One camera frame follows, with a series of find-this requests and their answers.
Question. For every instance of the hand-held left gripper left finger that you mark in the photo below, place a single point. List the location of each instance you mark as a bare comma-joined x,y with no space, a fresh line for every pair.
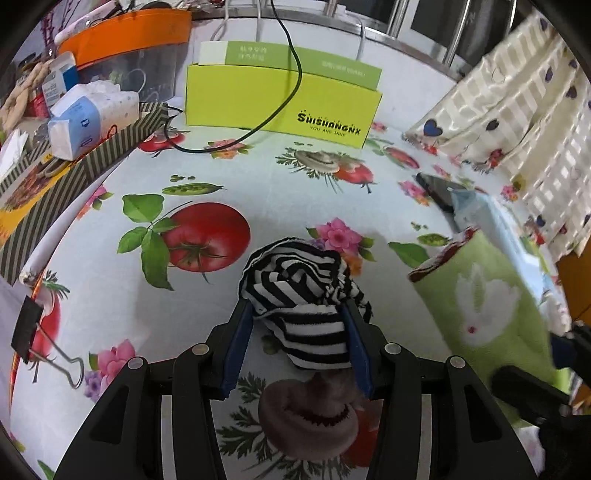
238,346

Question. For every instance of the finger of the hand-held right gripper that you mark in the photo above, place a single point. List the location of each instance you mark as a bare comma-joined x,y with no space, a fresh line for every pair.
521,387
565,350

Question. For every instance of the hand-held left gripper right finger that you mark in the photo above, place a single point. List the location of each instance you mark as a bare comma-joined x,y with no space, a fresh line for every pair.
358,350

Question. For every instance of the black white striped sock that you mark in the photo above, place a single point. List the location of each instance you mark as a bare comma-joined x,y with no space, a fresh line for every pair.
300,300

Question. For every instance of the green rabbit print sock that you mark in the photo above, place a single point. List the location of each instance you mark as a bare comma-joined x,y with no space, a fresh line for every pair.
480,300

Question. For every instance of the beige braided soft toy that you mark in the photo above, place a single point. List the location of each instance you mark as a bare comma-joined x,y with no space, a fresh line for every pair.
21,97

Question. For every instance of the wet wipes pack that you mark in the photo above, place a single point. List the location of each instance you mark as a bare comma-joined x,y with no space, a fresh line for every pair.
508,230

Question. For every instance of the fruit print tablecloth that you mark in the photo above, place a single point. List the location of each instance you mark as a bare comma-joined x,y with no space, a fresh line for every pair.
277,194

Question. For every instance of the black phone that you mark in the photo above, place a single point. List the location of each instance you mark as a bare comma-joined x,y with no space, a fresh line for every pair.
438,189

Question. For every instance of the black binder clip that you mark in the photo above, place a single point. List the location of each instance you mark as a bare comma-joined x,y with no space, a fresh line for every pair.
25,327

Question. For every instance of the striped cardboard box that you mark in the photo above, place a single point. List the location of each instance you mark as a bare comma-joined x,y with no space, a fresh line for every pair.
92,166

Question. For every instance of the heart print curtain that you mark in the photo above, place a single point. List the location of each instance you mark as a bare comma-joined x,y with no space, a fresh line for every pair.
521,115

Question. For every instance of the lime green cardboard box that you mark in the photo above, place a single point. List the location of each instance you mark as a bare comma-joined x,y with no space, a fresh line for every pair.
258,101

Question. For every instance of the blue white tissue pack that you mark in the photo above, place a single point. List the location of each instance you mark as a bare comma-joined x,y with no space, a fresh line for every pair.
78,120

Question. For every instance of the white paper tissues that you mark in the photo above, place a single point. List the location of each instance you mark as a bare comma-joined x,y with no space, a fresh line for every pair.
14,152

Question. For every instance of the small blue white carton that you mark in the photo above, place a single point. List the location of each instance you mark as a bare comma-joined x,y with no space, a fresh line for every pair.
57,81

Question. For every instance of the orange rimmed plastic bin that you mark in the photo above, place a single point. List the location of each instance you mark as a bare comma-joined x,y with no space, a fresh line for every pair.
129,37

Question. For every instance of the purple flower branches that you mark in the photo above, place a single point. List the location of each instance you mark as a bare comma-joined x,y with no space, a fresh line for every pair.
48,23

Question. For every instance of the metal window frame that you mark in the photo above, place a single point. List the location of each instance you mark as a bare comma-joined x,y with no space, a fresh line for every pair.
401,18

